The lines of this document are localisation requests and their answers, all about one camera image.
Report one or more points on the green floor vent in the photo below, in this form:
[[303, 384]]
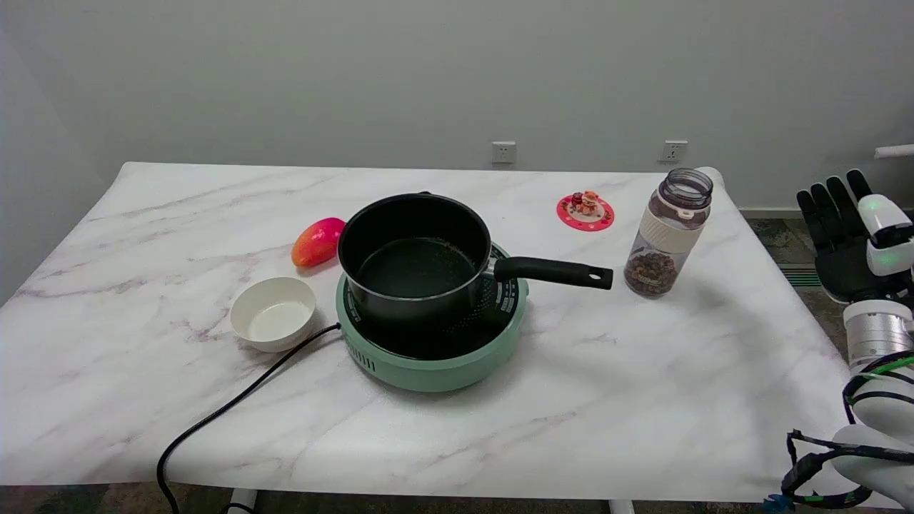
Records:
[[800, 277]]

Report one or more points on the white bowl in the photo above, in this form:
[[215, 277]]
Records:
[[273, 314]]

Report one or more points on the red orange mango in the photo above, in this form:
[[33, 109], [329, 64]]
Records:
[[317, 241]]

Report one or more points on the red round coaster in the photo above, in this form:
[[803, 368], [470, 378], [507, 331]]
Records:
[[600, 218]]

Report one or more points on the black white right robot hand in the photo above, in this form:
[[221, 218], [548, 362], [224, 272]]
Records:
[[842, 264]]

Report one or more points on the green induction cooker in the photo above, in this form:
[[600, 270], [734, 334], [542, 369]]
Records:
[[435, 357]]

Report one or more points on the clear bottle with brown contents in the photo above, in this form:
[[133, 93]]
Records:
[[668, 235]]

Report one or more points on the white wall socket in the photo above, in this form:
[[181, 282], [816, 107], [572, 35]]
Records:
[[503, 152], [673, 150]]

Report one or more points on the white wall pipe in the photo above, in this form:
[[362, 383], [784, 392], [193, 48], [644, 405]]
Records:
[[896, 150]]

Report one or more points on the white table leg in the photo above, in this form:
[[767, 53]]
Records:
[[243, 501], [621, 507]]

